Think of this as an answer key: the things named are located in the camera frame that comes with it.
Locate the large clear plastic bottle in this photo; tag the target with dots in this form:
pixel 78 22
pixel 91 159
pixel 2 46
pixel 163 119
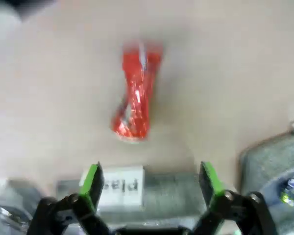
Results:
pixel 7 214

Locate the white Plastic label sign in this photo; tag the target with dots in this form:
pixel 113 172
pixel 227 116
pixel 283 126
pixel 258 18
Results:
pixel 123 198

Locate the crushed red soda can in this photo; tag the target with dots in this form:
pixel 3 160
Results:
pixel 137 98

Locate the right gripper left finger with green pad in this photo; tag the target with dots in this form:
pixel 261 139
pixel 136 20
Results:
pixel 88 193

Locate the grey fabric basket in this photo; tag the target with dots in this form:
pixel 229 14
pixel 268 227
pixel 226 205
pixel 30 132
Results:
pixel 259 159
pixel 22 188
pixel 171 195

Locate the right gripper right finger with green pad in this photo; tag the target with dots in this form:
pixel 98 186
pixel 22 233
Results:
pixel 214 191

